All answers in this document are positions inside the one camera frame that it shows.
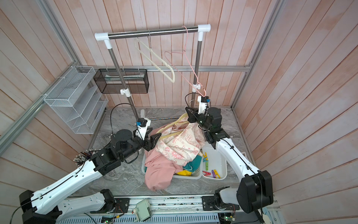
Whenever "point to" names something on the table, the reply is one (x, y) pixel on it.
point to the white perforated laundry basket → (197, 172)
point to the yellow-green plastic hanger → (175, 122)
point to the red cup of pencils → (80, 158)
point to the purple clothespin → (214, 174)
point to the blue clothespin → (204, 160)
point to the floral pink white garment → (181, 140)
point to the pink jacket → (160, 172)
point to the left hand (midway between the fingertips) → (156, 134)
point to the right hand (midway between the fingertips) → (185, 107)
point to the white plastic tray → (216, 162)
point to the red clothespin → (207, 173)
